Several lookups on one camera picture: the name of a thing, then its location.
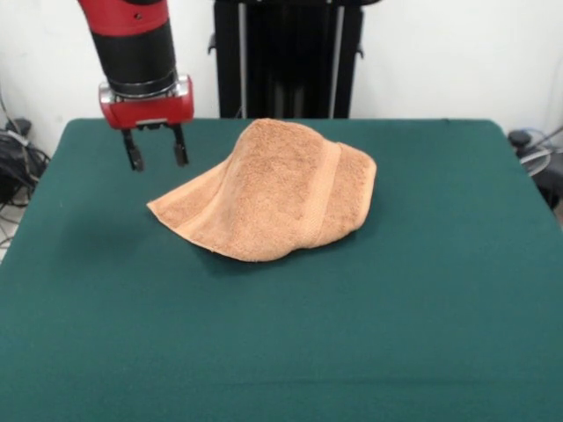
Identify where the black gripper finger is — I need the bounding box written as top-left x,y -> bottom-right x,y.
171,125 -> 191,169
121,127 -> 147,173

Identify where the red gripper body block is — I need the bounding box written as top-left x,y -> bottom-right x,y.
98,73 -> 196,131

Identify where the tan terry towel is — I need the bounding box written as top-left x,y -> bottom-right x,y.
146,117 -> 378,264

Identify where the dark green table cloth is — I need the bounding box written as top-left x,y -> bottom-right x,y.
0,117 -> 563,422

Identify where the black cable tangle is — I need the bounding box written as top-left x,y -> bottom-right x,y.
0,131 -> 52,213

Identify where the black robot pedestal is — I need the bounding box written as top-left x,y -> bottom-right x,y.
207,0 -> 366,120

